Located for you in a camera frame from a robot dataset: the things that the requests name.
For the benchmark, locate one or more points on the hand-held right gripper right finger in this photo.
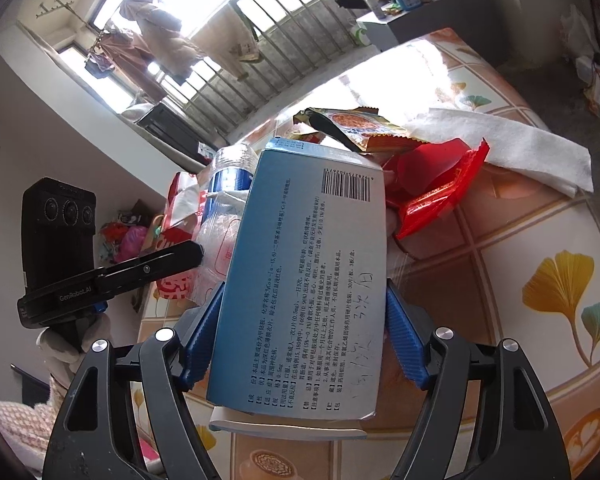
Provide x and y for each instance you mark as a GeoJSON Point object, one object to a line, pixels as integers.
{"type": "Point", "coordinates": [404, 342]}

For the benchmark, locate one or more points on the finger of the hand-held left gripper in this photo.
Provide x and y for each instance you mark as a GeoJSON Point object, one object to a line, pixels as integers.
{"type": "Point", "coordinates": [170, 259]}

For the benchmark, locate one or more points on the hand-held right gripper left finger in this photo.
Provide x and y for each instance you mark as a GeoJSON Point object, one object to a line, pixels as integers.
{"type": "Point", "coordinates": [204, 342]}

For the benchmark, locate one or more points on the clear plastic water bottle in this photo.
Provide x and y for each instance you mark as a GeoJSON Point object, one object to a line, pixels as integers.
{"type": "Point", "coordinates": [230, 182]}

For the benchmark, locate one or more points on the blue medicine box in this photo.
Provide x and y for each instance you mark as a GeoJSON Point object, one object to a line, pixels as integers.
{"type": "Point", "coordinates": [300, 285]}

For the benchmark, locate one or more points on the red printed plastic bag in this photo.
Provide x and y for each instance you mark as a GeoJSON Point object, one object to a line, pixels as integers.
{"type": "Point", "coordinates": [442, 190]}

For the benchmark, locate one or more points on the smooth red plastic piece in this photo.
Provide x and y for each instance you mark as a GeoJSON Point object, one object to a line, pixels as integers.
{"type": "Point", "coordinates": [412, 165]}

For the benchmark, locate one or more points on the person's left forearm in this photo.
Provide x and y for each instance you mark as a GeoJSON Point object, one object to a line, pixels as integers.
{"type": "Point", "coordinates": [25, 420]}

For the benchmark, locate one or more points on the person's left hand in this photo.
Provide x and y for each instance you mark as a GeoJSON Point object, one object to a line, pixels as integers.
{"type": "Point", "coordinates": [60, 347]}

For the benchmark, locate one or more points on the pink bag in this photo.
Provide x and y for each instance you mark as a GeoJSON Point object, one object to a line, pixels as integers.
{"type": "Point", "coordinates": [132, 242]}

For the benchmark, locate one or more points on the red white plastic packet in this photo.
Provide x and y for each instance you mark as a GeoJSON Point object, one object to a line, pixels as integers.
{"type": "Point", "coordinates": [180, 210]}

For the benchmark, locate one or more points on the black low cabinet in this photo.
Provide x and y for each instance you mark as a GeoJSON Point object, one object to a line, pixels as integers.
{"type": "Point", "coordinates": [172, 132]}

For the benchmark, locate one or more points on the dark small hanging garment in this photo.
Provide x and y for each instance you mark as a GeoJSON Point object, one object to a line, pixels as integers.
{"type": "Point", "coordinates": [97, 66]}

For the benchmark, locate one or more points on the pink hanging garment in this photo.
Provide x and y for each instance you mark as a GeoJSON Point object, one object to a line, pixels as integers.
{"type": "Point", "coordinates": [125, 57]}

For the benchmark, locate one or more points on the yellow snack wrapper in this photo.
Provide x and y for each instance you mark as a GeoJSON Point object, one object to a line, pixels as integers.
{"type": "Point", "coordinates": [360, 127]}

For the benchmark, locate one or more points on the cream hanging cloth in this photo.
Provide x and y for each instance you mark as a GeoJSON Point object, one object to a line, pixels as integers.
{"type": "Point", "coordinates": [230, 45]}

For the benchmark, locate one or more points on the beige hanging jacket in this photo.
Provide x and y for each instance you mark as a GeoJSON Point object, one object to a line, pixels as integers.
{"type": "Point", "coordinates": [165, 35]}

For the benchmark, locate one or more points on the white cloth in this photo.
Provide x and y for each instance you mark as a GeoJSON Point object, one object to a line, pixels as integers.
{"type": "Point", "coordinates": [510, 145]}

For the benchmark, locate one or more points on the metal window railing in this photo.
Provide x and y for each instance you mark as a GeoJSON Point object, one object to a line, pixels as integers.
{"type": "Point", "coordinates": [280, 50]}

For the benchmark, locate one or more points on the grey cabinet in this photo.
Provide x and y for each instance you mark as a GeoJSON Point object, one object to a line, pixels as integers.
{"type": "Point", "coordinates": [410, 22]}

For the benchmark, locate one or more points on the white plastic bag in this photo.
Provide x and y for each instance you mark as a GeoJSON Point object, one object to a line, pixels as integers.
{"type": "Point", "coordinates": [577, 35]}

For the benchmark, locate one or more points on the wall hook rack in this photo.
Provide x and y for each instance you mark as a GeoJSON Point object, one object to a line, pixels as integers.
{"type": "Point", "coordinates": [55, 10]}

